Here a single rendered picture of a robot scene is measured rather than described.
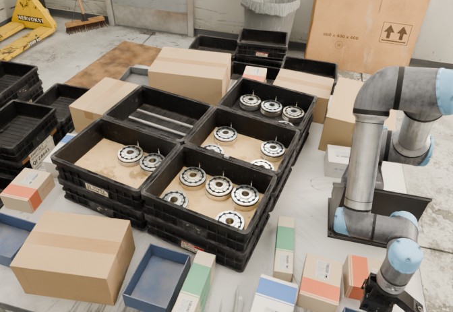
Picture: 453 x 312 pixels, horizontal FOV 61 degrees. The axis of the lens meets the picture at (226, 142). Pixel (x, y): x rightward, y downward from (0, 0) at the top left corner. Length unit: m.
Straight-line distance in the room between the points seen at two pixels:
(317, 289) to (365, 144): 0.50
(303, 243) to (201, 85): 0.98
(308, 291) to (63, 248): 0.78
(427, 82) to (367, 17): 3.12
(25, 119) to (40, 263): 1.43
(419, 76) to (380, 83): 0.09
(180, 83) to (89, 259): 1.10
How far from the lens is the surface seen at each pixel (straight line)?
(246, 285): 1.38
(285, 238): 1.43
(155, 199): 1.31
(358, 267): 1.42
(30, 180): 1.73
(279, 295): 1.27
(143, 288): 1.38
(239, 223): 1.32
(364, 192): 1.12
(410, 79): 1.07
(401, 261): 1.06
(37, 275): 1.35
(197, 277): 1.25
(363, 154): 1.10
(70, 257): 1.31
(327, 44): 4.17
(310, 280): 1.34
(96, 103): 1.93
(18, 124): 2.59
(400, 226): 1.15
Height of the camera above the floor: 1.89
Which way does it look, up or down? 39 degrees down
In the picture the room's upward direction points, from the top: 3 degrees clockwise
